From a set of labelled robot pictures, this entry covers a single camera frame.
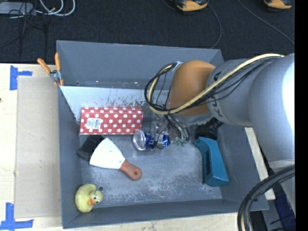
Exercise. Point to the black cylinder on white bracket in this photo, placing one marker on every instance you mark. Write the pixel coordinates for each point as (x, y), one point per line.
(209, 129)

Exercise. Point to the red white-dotted box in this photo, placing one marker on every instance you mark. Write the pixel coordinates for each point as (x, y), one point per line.
(115, 120)

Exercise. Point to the yellow rubber duck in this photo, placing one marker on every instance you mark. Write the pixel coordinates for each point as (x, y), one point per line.
(85, 198)

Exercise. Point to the grey metal bin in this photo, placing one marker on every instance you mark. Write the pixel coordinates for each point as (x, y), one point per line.
(168, 172)

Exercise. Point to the teal plastic tool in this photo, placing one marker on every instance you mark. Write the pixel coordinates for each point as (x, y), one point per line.
(213, 162)

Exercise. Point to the brown cardboard board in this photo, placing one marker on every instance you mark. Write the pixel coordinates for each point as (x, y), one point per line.
(36, 148)

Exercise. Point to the black brush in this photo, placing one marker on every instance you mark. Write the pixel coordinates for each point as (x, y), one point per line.
(87, 148)

